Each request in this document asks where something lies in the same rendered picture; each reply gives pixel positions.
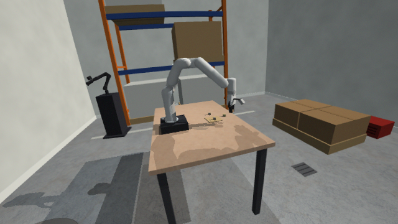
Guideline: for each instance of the tan flat mat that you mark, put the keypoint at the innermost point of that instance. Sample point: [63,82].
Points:
[210,119]

